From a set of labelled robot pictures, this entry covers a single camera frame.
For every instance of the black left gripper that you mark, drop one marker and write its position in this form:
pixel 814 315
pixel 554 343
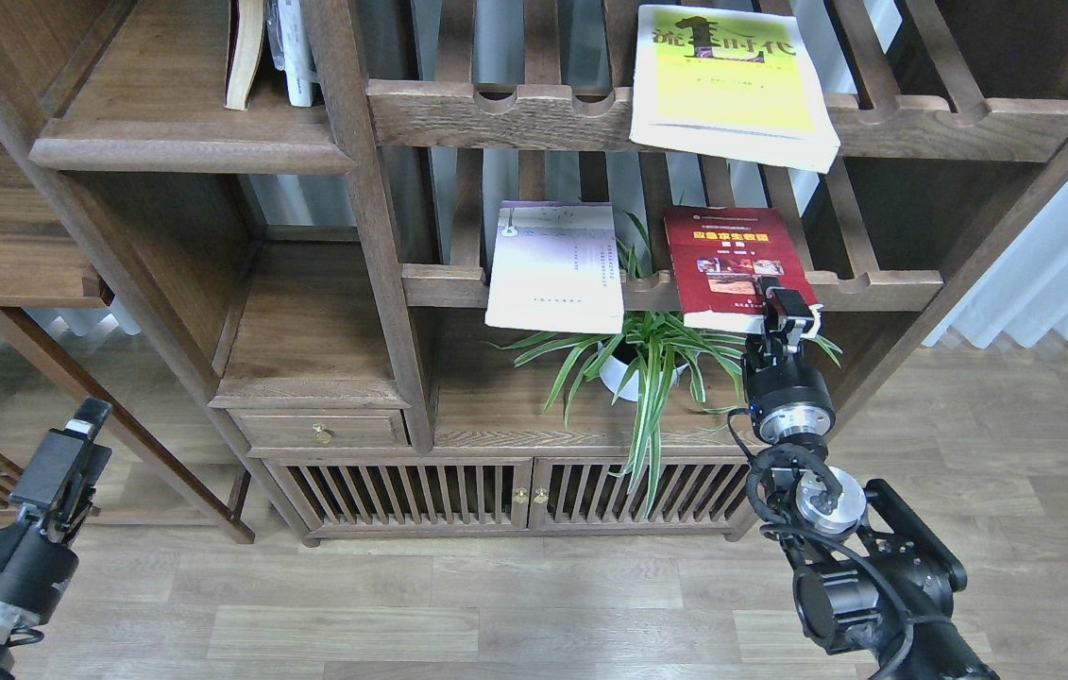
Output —
pixel 55 494

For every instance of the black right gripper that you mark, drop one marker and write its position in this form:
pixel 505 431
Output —
pixel 786 395

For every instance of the red cover book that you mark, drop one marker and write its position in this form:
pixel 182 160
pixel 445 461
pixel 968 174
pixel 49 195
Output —
pixel 719 254

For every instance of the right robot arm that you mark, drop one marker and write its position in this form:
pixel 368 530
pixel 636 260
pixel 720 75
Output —
pixel 868 574

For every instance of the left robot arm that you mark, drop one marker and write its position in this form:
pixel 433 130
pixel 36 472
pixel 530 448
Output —
pixel 54 496

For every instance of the green spider plant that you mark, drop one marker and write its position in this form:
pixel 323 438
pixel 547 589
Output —
pixel 675 350

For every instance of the yellow green cover book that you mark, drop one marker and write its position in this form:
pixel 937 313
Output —
pixel 731 84

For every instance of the pale lavender cover book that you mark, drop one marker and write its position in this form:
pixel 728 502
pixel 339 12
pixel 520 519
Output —
pixel 555 269

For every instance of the brass drawer knob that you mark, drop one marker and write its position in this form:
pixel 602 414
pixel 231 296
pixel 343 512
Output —
pixel 321 434

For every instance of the dark wooden bookshelf unit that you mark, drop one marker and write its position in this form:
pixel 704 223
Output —
pixel 327 265

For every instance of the upright white book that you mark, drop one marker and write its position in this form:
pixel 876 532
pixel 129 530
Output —
pixel 291 50

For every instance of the upright cream paged book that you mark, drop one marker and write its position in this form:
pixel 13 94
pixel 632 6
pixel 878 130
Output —
pixel 246 41

